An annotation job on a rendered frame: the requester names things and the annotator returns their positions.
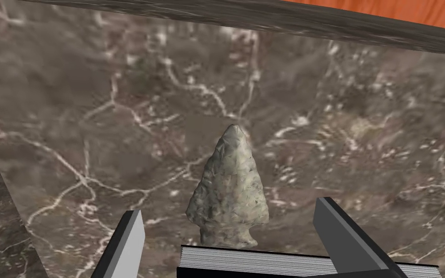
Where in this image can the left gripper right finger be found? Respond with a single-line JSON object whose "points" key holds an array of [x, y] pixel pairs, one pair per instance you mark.
{"points": [[346, 239]]}

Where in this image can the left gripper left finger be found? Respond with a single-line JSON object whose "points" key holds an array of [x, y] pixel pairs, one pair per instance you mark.
{"points": [[124, 247]]}

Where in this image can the grey stone arrowhead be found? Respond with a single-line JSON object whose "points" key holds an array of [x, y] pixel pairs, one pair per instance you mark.
{"points": [[228, 193]]}

